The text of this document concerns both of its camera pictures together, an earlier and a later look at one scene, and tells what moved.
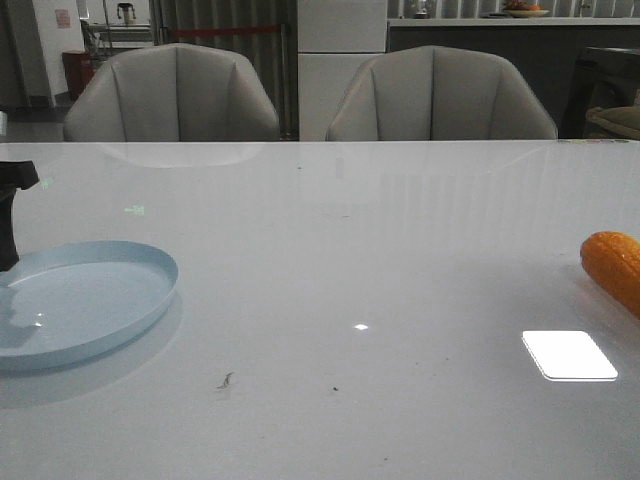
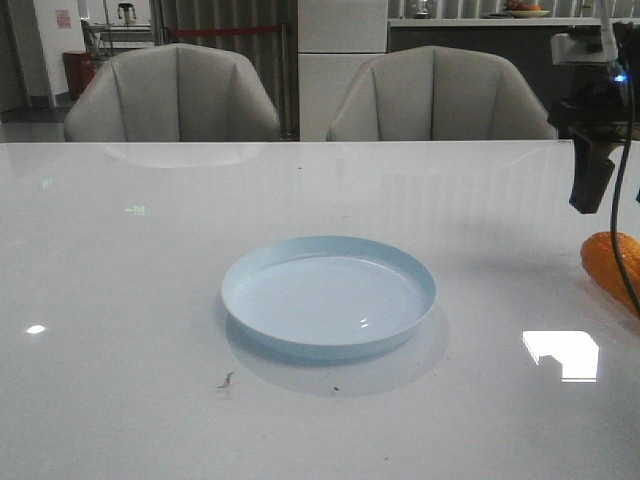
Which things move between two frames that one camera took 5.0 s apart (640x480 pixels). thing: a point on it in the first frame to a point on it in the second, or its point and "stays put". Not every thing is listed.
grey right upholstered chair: x=433 y=93 stays put
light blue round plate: x=68 y=299 to x=327 y=295
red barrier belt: x=217 y=31 stays put
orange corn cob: x=612 y=261 stays put
